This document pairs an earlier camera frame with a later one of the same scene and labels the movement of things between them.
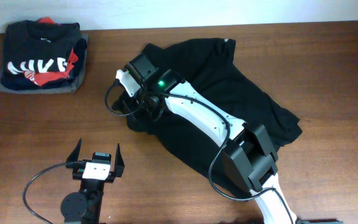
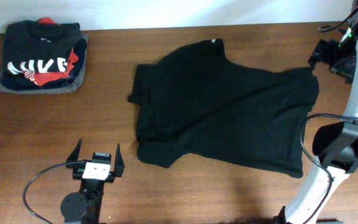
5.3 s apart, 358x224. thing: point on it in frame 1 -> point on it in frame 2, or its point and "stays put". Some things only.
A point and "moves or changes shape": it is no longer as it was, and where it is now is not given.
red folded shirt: (42, 78) stays put
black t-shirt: (211, 68) moves or changes shape
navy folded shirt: (23, 81) stays put
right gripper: (140, 109) -> (325, 53)
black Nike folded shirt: (38, 47) stays put
